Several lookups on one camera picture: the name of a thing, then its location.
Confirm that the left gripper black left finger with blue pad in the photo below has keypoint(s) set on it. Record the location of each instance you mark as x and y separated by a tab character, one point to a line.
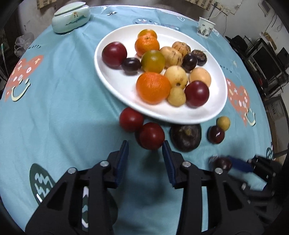
79	201

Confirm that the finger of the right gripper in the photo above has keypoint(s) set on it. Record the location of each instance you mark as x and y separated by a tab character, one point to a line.
240	190
264	168

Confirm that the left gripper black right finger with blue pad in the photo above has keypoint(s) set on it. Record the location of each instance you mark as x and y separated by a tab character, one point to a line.
212	202

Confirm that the red tomato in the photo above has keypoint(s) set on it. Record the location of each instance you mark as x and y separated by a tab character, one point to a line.
150	136
131	120

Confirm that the dark water chestnut small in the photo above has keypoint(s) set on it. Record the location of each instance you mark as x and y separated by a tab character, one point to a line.
201	57

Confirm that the pale yellow round fruit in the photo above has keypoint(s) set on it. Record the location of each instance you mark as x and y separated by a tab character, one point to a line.
176	76

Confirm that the large orange mandarin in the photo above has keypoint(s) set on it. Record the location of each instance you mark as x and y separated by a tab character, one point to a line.
152	88

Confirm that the striped pepino melon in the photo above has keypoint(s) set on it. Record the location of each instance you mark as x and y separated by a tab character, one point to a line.
182	47

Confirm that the yellow pepino melon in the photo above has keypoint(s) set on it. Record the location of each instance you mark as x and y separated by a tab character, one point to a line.
172	56

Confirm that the large red plum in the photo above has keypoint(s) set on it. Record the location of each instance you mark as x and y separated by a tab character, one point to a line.
114	54

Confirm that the yellow-green orange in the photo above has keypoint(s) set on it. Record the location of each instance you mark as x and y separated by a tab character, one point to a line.
153	61

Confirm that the orange-yellow persimmon fruit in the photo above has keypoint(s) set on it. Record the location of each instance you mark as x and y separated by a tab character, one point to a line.
146	43

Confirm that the dark cherry plum upper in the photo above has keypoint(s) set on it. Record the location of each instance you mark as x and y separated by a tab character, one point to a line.
215	135

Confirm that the small yellow-green longan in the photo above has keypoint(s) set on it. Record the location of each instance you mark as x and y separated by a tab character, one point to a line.
224	123

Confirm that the dark water chestnut large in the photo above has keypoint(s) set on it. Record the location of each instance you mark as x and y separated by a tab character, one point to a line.
185	138

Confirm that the black shelf with electronics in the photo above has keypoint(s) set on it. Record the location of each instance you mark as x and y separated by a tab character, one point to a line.
266	69

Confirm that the pale peach round fruit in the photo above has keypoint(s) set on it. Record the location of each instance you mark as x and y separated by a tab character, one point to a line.
200	74

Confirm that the white oval plate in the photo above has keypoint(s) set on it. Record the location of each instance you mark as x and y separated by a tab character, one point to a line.
123	86

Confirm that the patterned paper cup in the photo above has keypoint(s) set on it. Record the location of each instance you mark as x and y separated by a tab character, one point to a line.
205	27

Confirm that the crumpled plastic bag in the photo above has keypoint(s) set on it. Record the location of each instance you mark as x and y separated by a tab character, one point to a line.
22	43

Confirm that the woven bamboo curtain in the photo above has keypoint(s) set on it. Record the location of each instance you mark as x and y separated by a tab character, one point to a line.
205	4

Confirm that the small orange mandarin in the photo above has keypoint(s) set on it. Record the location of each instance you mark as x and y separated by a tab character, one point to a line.
147	32

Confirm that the celadon lidded ceramic jar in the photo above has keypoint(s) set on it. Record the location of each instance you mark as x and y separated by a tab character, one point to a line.
70	17

